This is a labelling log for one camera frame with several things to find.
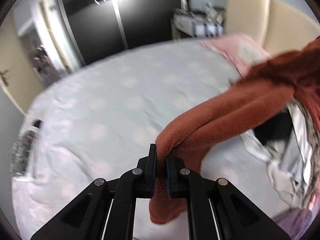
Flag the black garment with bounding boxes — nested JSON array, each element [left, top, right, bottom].
[[253, 112, 293, 146]]

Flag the grey white garment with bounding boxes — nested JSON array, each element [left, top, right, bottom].
[[241, 99, 312, 208]]

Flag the purple fuzzy clothing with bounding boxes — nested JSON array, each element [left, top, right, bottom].
[[273, 209, 312, 239]]

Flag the pink blanket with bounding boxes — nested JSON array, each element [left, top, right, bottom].
[[200, 34, 271, 77]]

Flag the striped beige garment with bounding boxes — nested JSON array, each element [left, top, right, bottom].
[[298, 102, 319, 208]]

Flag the white bedside shelf unit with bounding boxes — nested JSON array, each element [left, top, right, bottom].
[[171, 8, 226, 40]]

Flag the dark sliding wardrobe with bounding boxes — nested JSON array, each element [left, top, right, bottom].
[[43, 0, 188, 69]]

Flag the beige door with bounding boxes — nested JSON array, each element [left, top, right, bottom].
[[1, 14, 44, 114]]

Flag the beige upholstered headboard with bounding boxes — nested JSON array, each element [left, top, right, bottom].
[[225, 0, 319, 55]]

